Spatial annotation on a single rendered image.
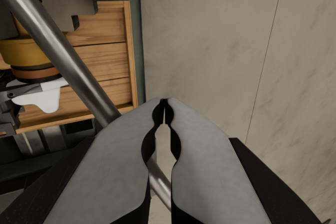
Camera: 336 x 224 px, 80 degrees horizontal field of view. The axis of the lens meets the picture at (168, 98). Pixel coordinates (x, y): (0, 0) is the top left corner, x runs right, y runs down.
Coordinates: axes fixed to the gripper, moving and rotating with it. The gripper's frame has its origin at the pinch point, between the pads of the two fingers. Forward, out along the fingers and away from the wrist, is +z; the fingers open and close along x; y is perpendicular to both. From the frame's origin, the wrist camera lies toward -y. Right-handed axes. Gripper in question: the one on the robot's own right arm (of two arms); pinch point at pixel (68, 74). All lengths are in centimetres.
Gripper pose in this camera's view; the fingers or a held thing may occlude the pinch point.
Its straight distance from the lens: 36.4
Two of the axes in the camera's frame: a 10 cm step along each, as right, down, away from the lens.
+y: -0.1, 8.7, 5.0
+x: 3.7, 4.6, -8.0
